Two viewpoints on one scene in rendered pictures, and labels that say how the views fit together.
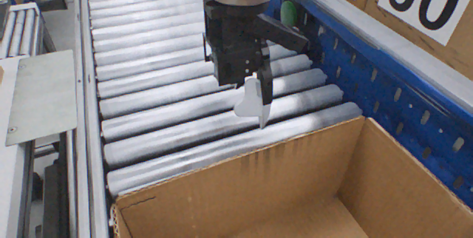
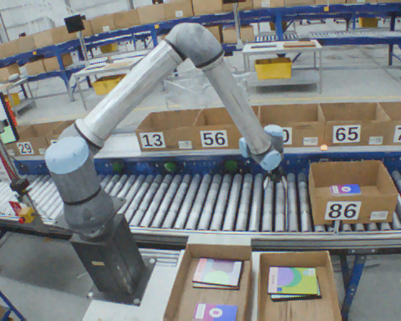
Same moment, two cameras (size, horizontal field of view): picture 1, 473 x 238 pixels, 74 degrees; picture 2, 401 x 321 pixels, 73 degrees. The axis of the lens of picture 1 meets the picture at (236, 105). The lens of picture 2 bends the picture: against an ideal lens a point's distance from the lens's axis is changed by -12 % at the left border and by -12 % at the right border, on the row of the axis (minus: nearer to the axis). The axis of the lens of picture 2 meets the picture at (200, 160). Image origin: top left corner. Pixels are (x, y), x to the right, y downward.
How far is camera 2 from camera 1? 1.36 m
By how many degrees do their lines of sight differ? 42
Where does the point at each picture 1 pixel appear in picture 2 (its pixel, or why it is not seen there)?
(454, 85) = (302, 150)
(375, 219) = (322, 181)
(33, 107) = not seen: hidden behind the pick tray
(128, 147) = (268, 224)
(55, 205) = not seen: hidden behind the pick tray
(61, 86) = (220, 239)
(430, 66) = (294, 150)
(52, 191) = not seen: hidden behind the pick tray
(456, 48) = (294, 143)
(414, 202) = (327, 169)
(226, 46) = (278, 171)
